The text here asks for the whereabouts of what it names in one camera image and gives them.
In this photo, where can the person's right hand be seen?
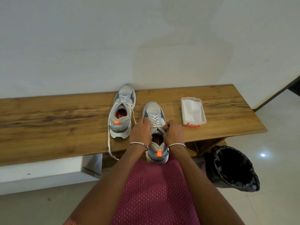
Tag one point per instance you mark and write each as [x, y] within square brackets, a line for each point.
[174, 134]

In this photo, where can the person's left hand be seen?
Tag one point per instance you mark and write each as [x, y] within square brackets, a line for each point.
[138, 133]

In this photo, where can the person's right fingers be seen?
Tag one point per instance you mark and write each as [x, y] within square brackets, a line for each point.
[167, 128]

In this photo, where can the person's left fingers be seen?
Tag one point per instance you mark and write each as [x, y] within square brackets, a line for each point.
[147, 124]

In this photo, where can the grey white sneaker laces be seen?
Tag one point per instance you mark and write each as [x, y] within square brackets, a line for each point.
[121, 119]
[156, 114]

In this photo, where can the person's right forearm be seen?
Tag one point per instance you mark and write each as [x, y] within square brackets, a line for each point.
[204, 185]

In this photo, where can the person's left forearm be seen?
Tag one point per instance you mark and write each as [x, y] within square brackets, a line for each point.
[110, 185]

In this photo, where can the clear plastic container red latch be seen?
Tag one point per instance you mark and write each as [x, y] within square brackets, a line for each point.
[185, 123]

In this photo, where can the thin metal bangle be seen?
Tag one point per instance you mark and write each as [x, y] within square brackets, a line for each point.
[177, 144]
[138, 143]

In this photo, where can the grey white sneaker loose laces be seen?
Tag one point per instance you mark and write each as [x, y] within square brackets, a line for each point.
[121, 119]

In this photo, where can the white tissue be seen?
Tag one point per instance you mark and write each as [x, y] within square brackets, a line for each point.
[192, 110]

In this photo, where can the pink dotted garment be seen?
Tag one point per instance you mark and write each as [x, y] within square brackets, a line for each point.
[154, 192]

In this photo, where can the bin with black bag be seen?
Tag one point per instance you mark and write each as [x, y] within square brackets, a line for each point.
[230, 169]

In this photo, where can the wooden bench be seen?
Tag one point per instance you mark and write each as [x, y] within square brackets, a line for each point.
[58, 128]

